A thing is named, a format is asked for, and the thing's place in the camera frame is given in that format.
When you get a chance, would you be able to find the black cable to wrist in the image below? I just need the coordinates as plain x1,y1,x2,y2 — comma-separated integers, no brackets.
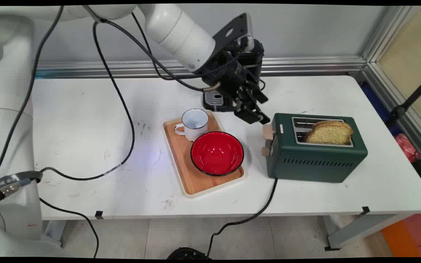
131,12,211,81

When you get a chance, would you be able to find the red bowl with black rim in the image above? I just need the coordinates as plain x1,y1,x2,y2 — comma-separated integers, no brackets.
190,131,245,177

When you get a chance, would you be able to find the toasted bread slice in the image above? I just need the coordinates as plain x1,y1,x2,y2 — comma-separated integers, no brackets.
304,120,354,145

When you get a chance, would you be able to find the wooden serving tray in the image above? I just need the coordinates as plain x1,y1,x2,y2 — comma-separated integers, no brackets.
163,109,246,199

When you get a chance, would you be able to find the pink plastic bag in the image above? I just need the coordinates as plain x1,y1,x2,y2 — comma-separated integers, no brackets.
394,133,421,191

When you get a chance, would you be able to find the black toaster power cable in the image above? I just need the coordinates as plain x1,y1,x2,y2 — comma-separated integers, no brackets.
205,178,279,258

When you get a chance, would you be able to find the grey cable strap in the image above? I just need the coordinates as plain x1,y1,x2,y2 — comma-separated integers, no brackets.
0,171,43,195

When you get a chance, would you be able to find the black coffee machine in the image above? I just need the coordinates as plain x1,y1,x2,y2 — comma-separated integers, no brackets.
202,38,266,113

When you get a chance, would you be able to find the grey table leg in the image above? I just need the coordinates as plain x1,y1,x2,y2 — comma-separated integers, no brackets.
323,213,414,252

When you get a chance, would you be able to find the white enamel mug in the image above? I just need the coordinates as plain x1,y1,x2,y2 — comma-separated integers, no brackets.
174,108,209,142

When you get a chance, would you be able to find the aluminium frame post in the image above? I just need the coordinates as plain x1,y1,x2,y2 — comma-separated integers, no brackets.
360,5,421,169

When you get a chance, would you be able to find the green two-slot toaster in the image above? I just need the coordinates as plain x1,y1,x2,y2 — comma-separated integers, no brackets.
261,113,368,183

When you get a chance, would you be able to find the long black looping robot cable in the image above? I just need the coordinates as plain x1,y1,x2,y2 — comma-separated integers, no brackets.
38,18,215,182

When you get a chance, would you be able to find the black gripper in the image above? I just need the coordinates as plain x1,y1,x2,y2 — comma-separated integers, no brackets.
206,50,271,125

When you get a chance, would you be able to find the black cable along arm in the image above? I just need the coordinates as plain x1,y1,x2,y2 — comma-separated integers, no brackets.
0,5,65,187

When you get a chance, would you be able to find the black cable under table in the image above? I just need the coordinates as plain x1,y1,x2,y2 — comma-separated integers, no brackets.
38,197,100,258

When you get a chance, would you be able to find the black tripod stand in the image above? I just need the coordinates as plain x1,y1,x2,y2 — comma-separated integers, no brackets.
389,72,421,126

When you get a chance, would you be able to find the black round object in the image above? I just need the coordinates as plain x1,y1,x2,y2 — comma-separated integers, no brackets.
166,247,212,260

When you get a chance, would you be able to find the aluminium frame rail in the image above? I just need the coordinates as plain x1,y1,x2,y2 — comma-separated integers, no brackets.
35,56,367,79

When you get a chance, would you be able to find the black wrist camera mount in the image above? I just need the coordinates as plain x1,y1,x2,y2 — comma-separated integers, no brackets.
213,13,253,50

